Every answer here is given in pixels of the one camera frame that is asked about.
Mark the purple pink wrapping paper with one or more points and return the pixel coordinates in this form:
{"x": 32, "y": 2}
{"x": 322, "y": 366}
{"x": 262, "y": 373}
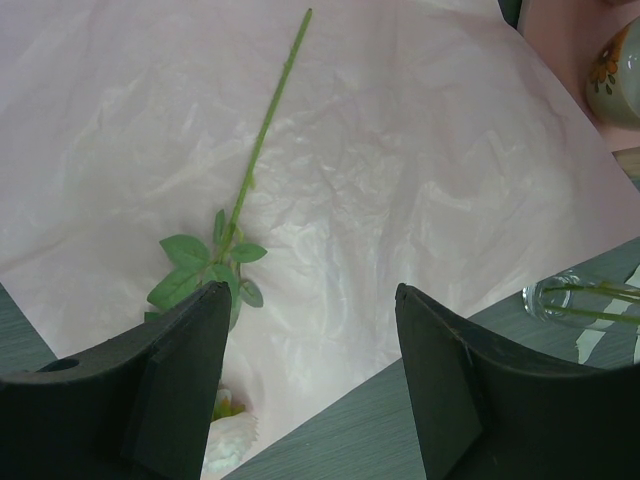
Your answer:
{"x": 418, "y": 142}

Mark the pink three-tier shelf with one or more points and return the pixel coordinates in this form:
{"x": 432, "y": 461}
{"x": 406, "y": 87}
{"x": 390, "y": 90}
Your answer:
{"x": 592, "y": 47}

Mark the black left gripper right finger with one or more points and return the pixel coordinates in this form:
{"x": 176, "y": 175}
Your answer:
{"x": 486, "y": 407}

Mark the floral ceramic cup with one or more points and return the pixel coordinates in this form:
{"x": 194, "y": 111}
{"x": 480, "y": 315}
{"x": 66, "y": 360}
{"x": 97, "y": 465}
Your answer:
{"x": 612, "y": 88}

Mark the cream ribbon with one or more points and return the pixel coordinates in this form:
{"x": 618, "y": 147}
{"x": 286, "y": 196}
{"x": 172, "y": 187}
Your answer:
{"x": 589, "y": 339}

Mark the pink small rose spray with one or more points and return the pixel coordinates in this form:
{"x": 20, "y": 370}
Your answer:
{"x": 232, "y": 430}

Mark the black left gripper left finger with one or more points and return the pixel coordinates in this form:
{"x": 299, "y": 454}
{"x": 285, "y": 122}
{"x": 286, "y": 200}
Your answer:
{"x": 137, "y": 406}

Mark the clear glass vase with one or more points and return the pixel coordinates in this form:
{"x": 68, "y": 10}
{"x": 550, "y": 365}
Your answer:
{"x": 573, "y": 298}

